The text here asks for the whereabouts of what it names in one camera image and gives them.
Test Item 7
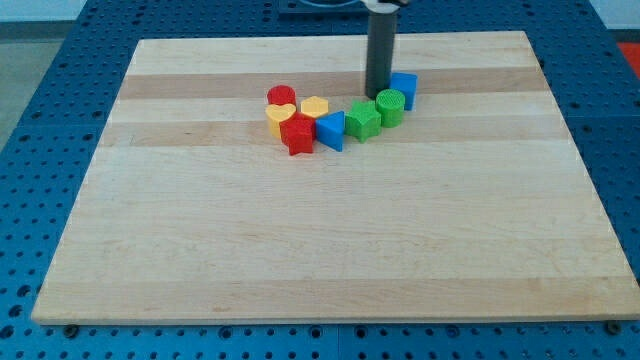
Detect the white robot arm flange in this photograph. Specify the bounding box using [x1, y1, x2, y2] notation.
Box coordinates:
[361, 0, 411, 14]

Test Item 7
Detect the blue triangle block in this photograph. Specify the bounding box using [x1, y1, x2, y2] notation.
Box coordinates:
[315, 111, 345, 152]

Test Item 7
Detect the red star block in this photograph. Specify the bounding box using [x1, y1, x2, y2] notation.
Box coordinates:
[279, 112, 316, 156]

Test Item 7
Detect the green star block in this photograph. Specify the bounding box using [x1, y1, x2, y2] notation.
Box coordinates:
[344, 100, 381, 143]

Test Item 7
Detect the yellow hexagon block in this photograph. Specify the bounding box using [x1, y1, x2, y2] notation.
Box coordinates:
[300, 96, 329, 118]

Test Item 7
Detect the yellow heart block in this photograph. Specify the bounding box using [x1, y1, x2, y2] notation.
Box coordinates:
[265, 103, 297, 139]

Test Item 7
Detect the red cylinder block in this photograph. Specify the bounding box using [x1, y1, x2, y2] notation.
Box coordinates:
[267, 84, 297, 105]

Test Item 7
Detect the green cylinder block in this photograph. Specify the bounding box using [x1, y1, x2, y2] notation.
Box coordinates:
[375, 89, 406, 128]

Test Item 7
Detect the blue cube block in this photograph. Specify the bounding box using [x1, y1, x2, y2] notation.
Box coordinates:
[390, 72, 418, 111]

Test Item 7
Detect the wooden board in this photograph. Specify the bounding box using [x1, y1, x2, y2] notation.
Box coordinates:
[32, 31, 639, 325]

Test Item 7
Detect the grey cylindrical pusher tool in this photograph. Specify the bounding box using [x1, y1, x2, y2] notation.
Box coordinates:
[365, 10, 398, 99]

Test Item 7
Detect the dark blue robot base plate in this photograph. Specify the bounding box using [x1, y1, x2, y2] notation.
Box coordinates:
[274, 0, 368, 18]

